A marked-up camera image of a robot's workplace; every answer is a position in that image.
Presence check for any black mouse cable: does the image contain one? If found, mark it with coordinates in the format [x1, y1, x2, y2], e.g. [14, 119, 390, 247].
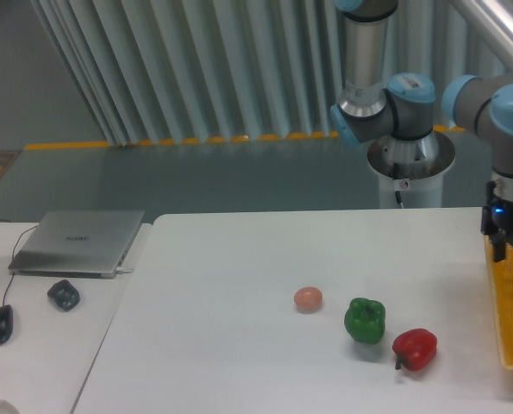
[0, 219, 40, 308]

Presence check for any silver laptop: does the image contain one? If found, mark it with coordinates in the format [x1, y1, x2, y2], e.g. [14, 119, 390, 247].
[9, 210, 144, 279]

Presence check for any red bell pepper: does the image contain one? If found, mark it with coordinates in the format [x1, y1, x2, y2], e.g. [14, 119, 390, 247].
[392, 329, 438, 372]

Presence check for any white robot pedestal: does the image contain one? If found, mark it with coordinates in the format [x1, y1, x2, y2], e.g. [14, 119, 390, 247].
[367, 131, 455, 209]

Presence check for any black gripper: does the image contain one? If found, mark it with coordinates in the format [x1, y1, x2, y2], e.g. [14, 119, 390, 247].
[480, 180, 513, 262]

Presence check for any white usb plug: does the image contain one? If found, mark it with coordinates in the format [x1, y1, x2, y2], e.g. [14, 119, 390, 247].
[116, 267, 134, 274]

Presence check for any dark grey small case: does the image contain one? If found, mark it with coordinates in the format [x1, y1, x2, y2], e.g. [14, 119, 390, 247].
[47, 279, 80, 311]

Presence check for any brown egg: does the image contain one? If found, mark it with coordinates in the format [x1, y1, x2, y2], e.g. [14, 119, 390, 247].
[293, 286, 323, 313]

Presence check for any white folding partition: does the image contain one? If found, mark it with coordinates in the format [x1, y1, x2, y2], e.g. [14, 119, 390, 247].
[31, 0, 513, 146]

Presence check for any green bell pepper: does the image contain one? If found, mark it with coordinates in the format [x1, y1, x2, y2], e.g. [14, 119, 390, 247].
[344, 298, 386, 345]

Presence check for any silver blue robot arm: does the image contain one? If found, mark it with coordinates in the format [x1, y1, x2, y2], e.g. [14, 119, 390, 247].
[330, 1, 513, 263]

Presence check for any black computer mouse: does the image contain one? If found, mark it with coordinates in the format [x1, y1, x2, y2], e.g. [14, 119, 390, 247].
[0, 304, 14, 345]

